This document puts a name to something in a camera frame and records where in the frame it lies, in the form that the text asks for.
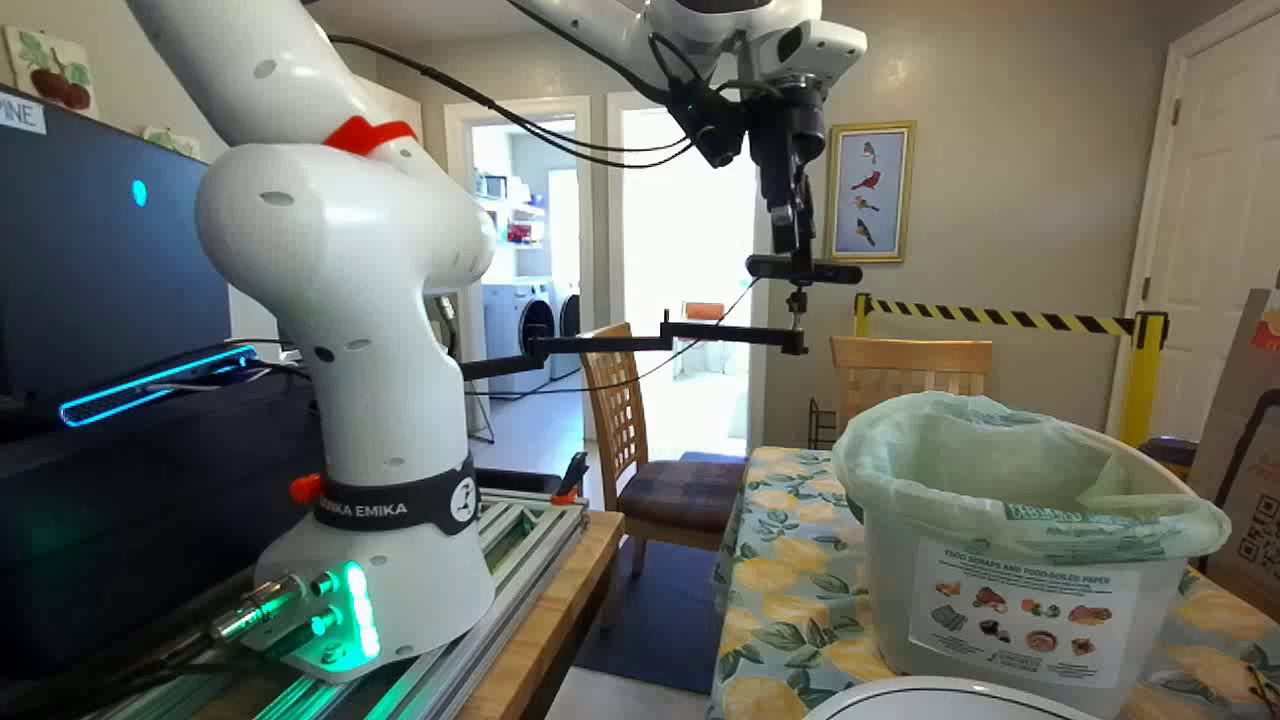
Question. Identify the black camera on stand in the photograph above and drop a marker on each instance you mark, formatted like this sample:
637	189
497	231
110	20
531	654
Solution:
802	269

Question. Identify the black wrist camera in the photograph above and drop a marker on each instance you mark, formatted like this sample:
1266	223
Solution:
712	127

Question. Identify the yellow black barrier tape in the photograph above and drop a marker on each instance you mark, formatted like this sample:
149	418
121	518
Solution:
987	317

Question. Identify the wooden lattice-back chair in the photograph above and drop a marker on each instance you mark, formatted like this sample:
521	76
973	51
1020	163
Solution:
912	375

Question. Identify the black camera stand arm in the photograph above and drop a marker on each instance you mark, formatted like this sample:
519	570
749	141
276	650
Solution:
601	341

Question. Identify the black computer monitor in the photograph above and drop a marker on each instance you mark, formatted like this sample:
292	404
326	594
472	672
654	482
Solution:
92	252

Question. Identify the aluminium rail base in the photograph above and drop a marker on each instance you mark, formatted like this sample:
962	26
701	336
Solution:
521	560

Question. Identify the wooden chair with dark cushion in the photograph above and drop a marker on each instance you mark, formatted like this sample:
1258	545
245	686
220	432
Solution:
664	484

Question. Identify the black computer case blue light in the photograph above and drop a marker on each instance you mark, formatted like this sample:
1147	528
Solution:
132	533

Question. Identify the white panel door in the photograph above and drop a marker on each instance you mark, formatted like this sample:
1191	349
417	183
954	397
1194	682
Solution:
1224	202

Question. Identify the yellow barrier post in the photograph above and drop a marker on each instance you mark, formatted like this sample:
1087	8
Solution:
1142	381

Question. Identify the framed bird picture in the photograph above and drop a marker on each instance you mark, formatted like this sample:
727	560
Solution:
871	192

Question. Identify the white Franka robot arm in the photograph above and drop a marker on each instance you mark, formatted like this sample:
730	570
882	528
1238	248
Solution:
363	335

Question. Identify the white washing machine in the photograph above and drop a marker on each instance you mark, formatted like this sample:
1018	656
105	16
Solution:
526	327

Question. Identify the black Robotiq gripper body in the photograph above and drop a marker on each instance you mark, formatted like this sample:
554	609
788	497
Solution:
784	141

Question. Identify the white bowl with leaf print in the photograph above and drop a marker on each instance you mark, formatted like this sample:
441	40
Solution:
932	703

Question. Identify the brown cardboard box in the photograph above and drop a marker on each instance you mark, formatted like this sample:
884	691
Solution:
1244	467

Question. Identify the clear bin with green bag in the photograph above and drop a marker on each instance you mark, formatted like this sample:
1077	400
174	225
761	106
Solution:
1012	533

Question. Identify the apple picture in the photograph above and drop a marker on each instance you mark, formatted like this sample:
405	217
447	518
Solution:
44	67

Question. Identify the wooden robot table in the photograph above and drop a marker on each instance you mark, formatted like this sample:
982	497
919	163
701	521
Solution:
547	641

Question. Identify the blue floor mat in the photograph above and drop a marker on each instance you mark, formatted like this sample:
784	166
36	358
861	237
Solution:
654	627

